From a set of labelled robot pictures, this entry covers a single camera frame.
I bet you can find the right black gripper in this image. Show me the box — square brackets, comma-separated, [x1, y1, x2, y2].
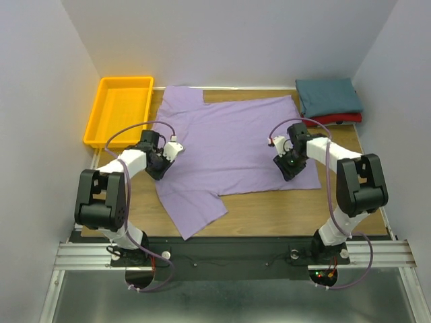
[273, 148, 307, 182]

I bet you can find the purple t shirt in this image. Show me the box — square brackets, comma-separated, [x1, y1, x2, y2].
[153, 86, 321, 239]

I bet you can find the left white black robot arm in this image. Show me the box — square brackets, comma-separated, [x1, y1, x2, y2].
[74, 130, 184, 265]

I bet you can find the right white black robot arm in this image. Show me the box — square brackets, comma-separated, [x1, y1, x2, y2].
[268, 118, 389, 264]

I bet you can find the folded teal t shirt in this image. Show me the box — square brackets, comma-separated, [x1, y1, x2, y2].
[295, 78, 364, 118]

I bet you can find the folded red t shirt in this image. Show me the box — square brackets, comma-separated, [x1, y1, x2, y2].
[301, 112, 362, 126]

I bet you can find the yellow plastic bin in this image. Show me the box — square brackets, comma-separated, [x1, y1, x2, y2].
[83, 76, 154, 149]

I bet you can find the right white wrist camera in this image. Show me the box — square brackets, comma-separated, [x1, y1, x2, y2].
[267, 136, 292, 157]

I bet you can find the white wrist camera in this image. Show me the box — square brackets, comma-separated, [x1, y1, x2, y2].
[162, 141, 185, 163]
[267, 136, 292, 157]

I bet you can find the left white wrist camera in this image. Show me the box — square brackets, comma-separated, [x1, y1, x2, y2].
[162, 141, 185, 163]

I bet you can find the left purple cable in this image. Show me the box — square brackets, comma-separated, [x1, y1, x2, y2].
[104, 121, 178, 294]

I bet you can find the purple cable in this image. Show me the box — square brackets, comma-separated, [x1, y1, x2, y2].
[267, 118, 374, 292]
[104, 121, 178, 294]

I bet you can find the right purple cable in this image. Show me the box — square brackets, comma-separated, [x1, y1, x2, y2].
[267, 118, 374, 292]

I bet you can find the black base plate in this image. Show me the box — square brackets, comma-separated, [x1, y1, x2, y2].
[106, 236, 350, 282]

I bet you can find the aluminium frame rail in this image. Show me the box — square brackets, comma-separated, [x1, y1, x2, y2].
[40, 238, 428, 322]

